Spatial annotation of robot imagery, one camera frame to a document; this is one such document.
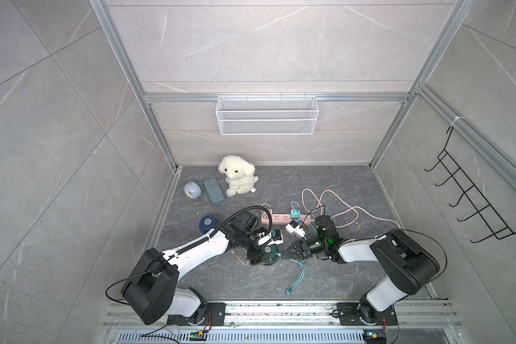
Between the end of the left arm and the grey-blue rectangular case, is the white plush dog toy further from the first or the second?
the end of the left arm

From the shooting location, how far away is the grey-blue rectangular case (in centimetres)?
105

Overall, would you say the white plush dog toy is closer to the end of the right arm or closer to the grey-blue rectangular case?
the grey-blue rectangular case

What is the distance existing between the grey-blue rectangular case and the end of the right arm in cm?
43

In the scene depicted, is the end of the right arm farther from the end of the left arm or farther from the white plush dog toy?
the white plush dog toy

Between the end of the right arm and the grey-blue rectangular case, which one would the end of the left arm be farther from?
the grey-blue rectangular case

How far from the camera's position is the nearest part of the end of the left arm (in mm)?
712

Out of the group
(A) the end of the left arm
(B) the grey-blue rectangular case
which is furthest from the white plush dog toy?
(A) the end of the left arm

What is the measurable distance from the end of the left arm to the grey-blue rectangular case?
14.5 inches

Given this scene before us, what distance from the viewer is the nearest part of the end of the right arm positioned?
0.73m

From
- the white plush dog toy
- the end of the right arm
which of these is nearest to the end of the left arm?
the end of the right arm
